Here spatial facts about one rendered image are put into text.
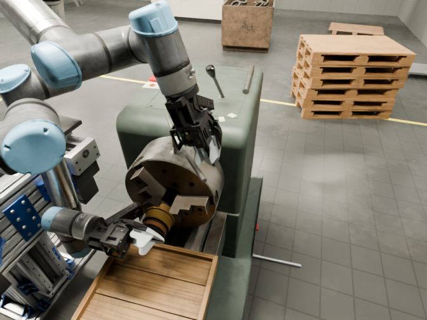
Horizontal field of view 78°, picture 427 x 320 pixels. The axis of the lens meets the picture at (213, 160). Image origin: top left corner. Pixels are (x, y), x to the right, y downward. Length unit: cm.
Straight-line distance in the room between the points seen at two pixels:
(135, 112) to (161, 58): 51
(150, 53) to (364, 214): 226
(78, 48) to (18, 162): 28
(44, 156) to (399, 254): 225
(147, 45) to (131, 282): 72
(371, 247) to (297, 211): 57
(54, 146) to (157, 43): 33
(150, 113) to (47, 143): 41
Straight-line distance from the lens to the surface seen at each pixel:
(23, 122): 68
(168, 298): 92
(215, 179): 83
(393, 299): 218
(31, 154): 68
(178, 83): 51
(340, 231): 233
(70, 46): 54
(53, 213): 90
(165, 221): 78
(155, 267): 97
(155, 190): 82
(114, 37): 57
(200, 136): 54
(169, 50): 50
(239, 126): 88
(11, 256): 124
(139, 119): 96
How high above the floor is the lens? 172
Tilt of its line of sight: 40 degrees down
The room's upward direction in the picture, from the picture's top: straight up
